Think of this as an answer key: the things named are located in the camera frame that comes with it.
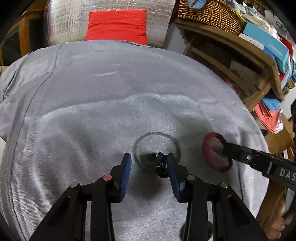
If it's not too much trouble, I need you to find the wooden shelf rack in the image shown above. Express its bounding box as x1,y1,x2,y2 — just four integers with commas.
175,18,295,159

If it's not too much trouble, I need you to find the wooden cabinet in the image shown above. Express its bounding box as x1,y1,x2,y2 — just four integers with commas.
1,9,45,66

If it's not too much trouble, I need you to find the blue cloth in basket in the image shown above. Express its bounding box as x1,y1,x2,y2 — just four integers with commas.
188,0,207,9

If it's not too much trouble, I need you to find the red cushion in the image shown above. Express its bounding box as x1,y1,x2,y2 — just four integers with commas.
85,9,148,45

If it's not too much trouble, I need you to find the right hand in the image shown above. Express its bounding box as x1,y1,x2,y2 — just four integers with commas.
263,213,293,240

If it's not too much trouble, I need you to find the grey blanket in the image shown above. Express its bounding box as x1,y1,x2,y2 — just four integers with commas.
1,41,268,240

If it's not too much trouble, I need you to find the silver bangle ring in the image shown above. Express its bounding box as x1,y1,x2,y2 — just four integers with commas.
132,131,182,173

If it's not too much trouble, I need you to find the small black hair clip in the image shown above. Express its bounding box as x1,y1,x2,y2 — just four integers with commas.
152,152,169,178

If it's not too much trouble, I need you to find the teal box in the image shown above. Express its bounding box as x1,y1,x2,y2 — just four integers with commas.
242,22,290,73

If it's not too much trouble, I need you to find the silver foil insulation sheet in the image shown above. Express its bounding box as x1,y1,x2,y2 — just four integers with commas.
45,1,176,48

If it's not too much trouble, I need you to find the maroon hair tie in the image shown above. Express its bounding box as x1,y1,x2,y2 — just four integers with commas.
202,132,234,174

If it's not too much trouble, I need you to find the wicker basket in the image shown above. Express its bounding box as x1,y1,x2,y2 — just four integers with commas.
178,1,246,35

